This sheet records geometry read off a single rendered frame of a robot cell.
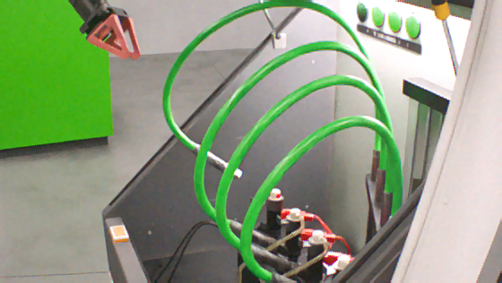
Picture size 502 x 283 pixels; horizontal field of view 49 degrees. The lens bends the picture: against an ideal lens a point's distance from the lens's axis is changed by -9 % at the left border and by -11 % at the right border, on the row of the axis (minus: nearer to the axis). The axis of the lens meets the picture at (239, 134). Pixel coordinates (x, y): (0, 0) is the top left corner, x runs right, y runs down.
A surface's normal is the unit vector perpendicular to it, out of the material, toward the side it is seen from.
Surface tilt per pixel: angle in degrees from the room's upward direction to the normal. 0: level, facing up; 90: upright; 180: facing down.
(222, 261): 0
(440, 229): 76
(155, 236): 90
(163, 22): 90
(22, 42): 90
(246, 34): 90
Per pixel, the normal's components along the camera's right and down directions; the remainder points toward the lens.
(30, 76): 0.36, 0.31
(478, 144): -0.91, -0.11
